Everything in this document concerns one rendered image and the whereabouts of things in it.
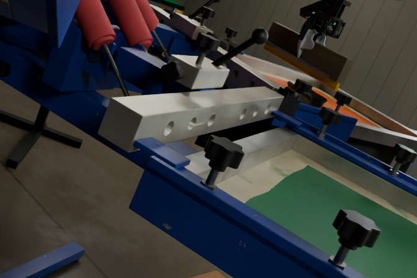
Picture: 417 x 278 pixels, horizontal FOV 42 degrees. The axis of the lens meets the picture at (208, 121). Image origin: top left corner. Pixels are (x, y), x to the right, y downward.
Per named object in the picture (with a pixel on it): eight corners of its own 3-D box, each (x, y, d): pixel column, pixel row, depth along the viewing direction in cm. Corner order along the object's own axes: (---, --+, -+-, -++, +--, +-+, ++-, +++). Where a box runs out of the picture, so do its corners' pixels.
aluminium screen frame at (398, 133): (319, 87, 223) (324, 79, 222) (435, 156, 180) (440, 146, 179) (162, 40, 175) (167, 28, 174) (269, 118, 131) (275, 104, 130)
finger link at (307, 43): (302, 59, 161) (319, 32, 160) (290, 52, 166) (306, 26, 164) (308, 62, 163) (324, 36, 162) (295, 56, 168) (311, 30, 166)
